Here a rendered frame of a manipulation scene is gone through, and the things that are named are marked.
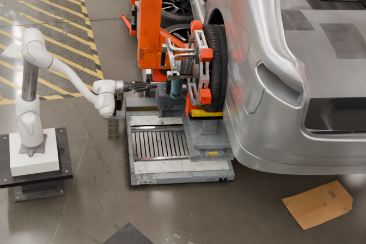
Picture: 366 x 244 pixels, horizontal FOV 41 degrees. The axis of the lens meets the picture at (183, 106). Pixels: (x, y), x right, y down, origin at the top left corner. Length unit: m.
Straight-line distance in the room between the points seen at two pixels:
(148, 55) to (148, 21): 0.33
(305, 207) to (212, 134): 0.94
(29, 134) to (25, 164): 0.22
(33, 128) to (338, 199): 2.42
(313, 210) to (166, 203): 1.15
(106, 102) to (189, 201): 1.07
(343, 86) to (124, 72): 2.25
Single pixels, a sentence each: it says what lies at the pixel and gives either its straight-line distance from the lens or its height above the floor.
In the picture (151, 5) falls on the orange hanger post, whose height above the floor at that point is 1.13.
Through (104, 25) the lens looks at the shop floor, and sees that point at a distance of 5.69.
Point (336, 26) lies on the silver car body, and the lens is 4.19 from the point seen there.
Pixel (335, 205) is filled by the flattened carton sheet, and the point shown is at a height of 0.01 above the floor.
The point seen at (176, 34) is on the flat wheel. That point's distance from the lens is 4.74.
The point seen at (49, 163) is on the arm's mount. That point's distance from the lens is 3.63.
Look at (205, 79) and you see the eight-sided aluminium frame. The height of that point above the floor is 0.96.
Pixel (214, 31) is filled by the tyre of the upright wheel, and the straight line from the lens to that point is 3.53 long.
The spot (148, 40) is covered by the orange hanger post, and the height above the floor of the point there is 0.82.
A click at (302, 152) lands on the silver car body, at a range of 2.92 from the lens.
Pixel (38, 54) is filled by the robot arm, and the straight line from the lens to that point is 3.20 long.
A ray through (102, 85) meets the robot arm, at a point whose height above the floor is 0.87.
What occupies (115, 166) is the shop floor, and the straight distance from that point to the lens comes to 4.08.
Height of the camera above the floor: 3.06
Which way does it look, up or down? 41 degrees down
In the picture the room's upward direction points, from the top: 7 degrees clockwise
